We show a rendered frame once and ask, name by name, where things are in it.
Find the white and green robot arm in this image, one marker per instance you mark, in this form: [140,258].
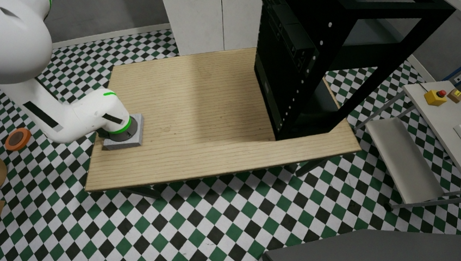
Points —
[25,51]

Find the black server rack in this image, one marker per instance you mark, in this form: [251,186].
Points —
[300,40]

